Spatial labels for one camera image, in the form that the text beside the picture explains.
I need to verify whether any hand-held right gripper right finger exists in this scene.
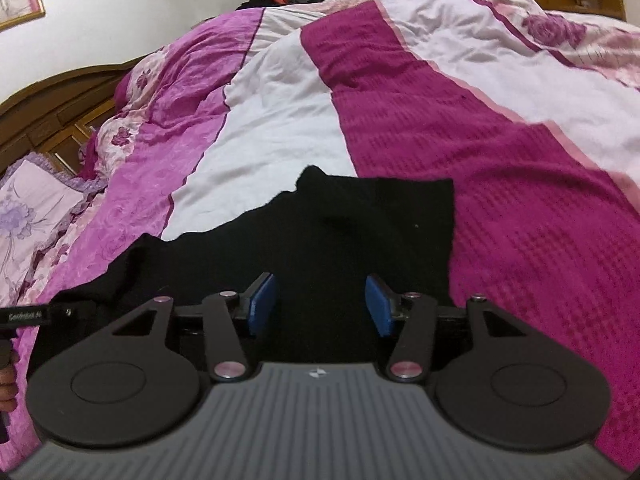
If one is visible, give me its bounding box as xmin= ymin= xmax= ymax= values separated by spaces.
xmin=364 ymin=274 xmax=541 ymax=382

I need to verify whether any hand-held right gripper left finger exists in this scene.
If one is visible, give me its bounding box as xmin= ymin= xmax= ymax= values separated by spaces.
xmin=100 ymin=272 xmax=279 ymax=382

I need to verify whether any black knit cardigan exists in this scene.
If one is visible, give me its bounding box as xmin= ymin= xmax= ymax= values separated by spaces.
xmin=30 ymin=164 xmax=457 ymax=361

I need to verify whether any person's left hand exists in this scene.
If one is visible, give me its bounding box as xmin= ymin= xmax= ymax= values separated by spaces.
xmin=0 ymin=366 xmax=19 ymax=413

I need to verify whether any lilac floral pillow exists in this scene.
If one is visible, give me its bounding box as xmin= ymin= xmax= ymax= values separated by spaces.
xmin=0 ymin=152 xmax=103 ymax=311

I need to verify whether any purple and white floral bedspread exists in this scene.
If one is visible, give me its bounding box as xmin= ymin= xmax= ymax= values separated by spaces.
xmin=0 ymin=0 xmax=640 ymax=466

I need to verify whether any carved wooden headboard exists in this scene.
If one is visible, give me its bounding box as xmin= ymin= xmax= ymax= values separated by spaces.
xmin=0 ymin=55 xmax=143 ymax=181

